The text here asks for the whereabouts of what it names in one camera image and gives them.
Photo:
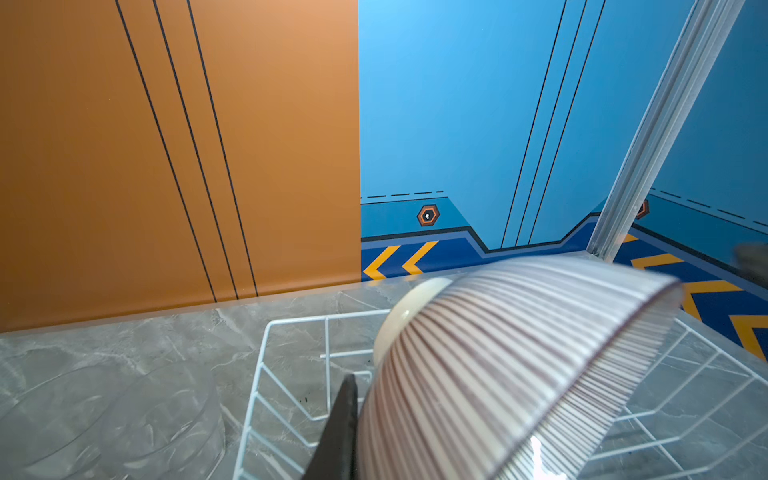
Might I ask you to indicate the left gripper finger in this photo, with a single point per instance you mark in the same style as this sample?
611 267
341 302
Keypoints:
335 455

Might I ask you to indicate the clear glass back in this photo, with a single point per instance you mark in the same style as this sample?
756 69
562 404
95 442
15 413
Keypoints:
53 431

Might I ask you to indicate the clear glass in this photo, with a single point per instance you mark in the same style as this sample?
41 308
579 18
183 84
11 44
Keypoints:
53 431
166 425

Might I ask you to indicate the white wire dish rack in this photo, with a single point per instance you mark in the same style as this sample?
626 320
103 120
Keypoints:
700 413

